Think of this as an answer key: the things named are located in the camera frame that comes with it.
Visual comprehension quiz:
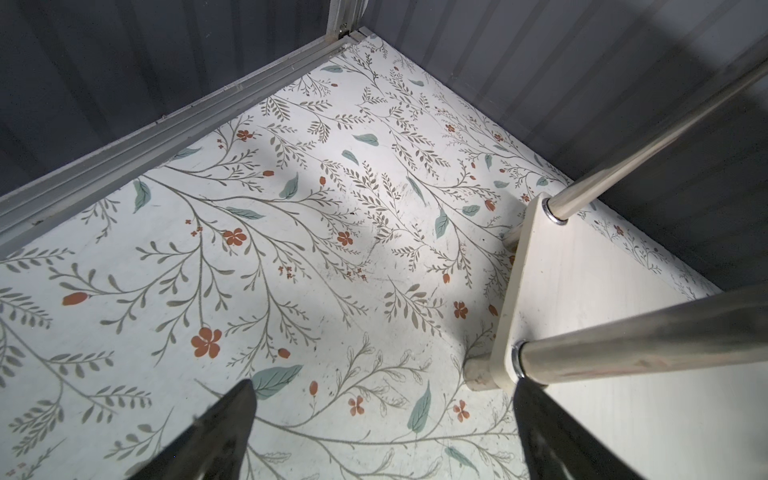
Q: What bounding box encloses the floral patterned mat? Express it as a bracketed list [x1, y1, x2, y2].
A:
[0, 26, 721, 480]

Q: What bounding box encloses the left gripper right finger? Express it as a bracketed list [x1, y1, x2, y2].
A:
[513, 378, 640, 479]

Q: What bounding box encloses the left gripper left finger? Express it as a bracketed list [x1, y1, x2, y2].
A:
[131, 379, 257, 479]

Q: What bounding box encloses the white two-tier shelf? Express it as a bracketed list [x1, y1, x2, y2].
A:
[463, 54, 767, 479]

